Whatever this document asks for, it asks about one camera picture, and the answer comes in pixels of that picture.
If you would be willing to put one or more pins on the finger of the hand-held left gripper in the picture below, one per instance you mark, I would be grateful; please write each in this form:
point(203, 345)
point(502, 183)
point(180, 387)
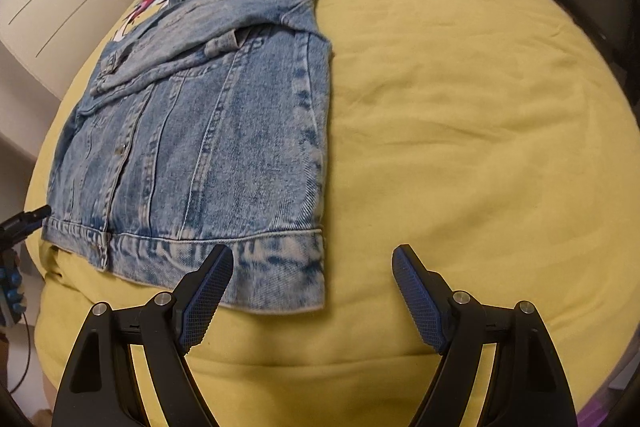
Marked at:
point(30, 217)

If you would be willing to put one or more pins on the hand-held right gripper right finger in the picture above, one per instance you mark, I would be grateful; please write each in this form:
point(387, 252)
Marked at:
point(417, 292)

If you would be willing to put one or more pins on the yellow printed bed cover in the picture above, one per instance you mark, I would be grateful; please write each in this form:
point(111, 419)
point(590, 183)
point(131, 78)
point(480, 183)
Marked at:
point(450, 132)

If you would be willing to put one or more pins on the blue denim jacket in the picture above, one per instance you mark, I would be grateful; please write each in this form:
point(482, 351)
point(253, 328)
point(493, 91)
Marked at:
point(200, 132)

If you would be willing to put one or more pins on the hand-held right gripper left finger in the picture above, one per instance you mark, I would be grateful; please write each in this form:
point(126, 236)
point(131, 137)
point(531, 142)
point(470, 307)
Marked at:
point(207, 292)

